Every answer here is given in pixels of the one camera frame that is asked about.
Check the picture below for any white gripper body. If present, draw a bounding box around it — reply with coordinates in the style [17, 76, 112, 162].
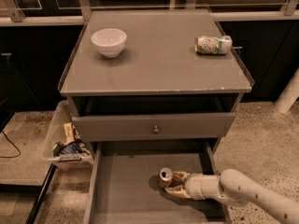
[184, 173, 205, 200]

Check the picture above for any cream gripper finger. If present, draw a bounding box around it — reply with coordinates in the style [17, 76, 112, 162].
[164, 185, 191, 199]
[173, 171, 191, 183]

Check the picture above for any orange soda can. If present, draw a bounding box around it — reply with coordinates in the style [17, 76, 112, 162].
[158, 167, 173, 189]

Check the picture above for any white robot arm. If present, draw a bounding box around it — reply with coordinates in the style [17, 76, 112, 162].
[166, 105, 299, 224]

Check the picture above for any brass drawer knob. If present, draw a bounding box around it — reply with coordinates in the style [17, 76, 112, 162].
[152, 125, 160, 134]

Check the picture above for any open grey middle drawer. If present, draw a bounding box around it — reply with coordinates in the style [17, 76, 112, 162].
[83, 140, 231, 224]

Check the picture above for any grey drawer cabinet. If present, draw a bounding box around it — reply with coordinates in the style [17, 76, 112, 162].
[57, 8, 256, 224]

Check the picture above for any grey top drawer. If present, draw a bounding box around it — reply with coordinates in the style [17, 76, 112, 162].
[72, 113, 235, 142]

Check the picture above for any crushed green white can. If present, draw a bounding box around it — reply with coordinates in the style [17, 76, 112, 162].
[194, 35, 233, 55]

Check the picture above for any brown snack packet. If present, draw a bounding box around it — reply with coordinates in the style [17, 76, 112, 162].
[64, 122, 81, 145]

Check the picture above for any clear plastic bin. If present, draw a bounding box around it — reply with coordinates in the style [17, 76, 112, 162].
[42, 100, 94, 170]

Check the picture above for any dark blue snack bag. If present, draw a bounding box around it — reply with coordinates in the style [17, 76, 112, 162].
[52, 142, 91, 157]

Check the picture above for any white ceramic bowl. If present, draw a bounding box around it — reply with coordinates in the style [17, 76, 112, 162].
[91, 28, 127, 58]

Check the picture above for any metal window railing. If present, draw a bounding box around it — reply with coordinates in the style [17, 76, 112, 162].
[0, 0, 299, 24]

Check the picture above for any black cable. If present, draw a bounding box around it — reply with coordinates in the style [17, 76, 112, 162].
[0, 130, 21, 159]

